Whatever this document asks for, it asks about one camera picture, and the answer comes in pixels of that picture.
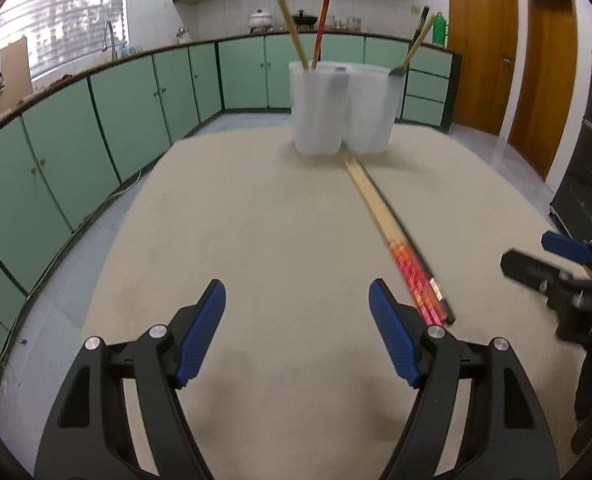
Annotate black chopstick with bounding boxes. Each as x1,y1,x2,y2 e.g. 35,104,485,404
410,6,430,46
358,158,458,325

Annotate red patterned wooden chopstick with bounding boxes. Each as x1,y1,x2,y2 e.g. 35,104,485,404
344,159,440,328
352,157,450,321
349,158,447,326
310,0,331,70

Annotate small dark steel spoon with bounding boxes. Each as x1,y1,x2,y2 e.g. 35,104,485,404
325,62,350,100

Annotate plain wooden chopstick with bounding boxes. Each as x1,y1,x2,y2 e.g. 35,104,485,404
401,14,436,72
278,0,309,70

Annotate green kitchen base cabinets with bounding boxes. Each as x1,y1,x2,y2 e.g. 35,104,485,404
0,31,463,411

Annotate brown wooden door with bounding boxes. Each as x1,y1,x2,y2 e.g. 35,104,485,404
448,0,518,136
509,0,578,179

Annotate green thermos jug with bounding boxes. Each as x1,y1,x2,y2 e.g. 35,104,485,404
432,12,448,48

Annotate white twin utensil holder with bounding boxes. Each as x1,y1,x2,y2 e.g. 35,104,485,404
288,62,406,156

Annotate glass jars on counter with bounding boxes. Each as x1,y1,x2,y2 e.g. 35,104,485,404
325,15,362,32

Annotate cardboard board with latches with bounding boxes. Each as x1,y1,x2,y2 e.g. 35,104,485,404
0,37,34,119

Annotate chrome sink faucet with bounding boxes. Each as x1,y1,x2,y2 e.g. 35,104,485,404
102,21,118,62

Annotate window with blinds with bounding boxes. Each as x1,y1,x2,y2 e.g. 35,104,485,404
0,0,128,77

